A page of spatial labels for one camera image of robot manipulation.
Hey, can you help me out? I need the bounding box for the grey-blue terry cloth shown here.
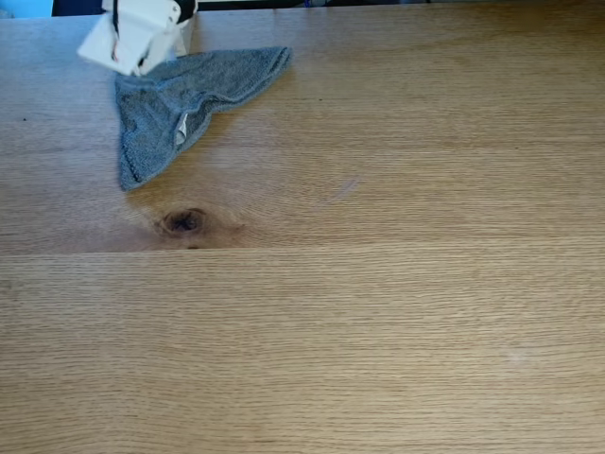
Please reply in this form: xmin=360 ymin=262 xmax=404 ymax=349
xmin=114 ymin=45 xmax=294 ymax=193

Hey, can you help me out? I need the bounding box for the cream white stand frame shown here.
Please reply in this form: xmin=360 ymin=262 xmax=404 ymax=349
xmin=175 ymin=18 xmax=196 ymax=56

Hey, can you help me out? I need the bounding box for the light blue object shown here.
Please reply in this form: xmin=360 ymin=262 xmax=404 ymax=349
xmin=0 ymin=0 xmax=54 ymax=19

